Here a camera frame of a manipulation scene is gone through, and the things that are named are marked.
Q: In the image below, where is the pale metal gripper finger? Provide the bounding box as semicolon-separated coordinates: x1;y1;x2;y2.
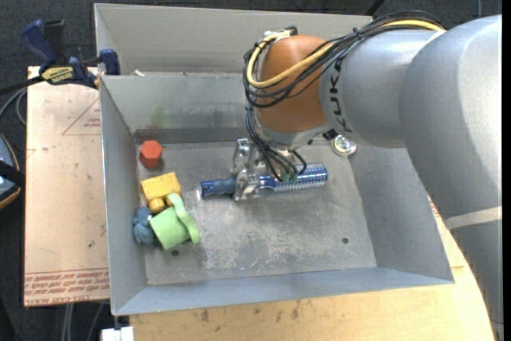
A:
232;137;252;175
233;172;263;202

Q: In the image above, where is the grey metal bin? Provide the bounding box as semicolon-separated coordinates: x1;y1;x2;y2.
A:
93;2;455;317

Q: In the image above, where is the light green cup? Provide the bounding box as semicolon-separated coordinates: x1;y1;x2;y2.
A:
149;192;202;252

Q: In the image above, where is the yellow toy block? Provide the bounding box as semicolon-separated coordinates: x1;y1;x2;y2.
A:
140;171;183;214

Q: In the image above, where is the red hexagonal block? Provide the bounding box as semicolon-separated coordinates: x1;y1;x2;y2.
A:
138;139;164;169

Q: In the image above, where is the blue-grey toy animal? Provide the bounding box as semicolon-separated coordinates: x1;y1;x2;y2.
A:
132;205;156;246

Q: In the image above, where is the brown cardboard board, red print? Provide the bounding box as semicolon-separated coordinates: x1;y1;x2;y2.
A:
23;65;111;307

